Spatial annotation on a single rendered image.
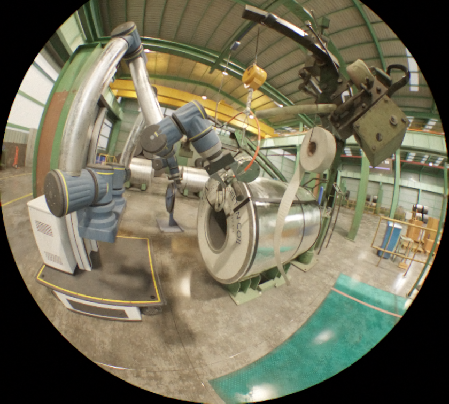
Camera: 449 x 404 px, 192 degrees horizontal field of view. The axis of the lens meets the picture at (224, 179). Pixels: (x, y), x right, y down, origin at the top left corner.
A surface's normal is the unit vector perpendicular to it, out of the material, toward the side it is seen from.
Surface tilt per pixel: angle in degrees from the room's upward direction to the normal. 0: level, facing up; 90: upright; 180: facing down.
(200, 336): 0
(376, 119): 90
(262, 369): 0
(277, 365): 0
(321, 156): 90
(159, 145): 94
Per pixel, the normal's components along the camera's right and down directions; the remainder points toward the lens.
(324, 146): -0.98, -0.18
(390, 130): -0.87, -0.15
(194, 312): 0.18, -0.98
